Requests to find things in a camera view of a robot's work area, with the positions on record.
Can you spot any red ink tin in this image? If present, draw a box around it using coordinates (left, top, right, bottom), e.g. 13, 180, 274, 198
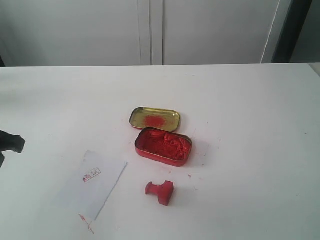
134, 127, 192, 167

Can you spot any gold tin lid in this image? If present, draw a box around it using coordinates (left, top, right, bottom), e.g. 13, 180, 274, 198
129, 107, 181, 132

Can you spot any red stamp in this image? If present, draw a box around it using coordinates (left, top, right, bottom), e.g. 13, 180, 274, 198
144, 180, 174, 206

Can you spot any white paper sheet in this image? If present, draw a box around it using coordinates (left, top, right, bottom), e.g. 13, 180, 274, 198
53, 150, 128, 221

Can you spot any white cabinet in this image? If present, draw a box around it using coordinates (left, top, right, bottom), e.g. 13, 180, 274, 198
0, 0, 291, 67

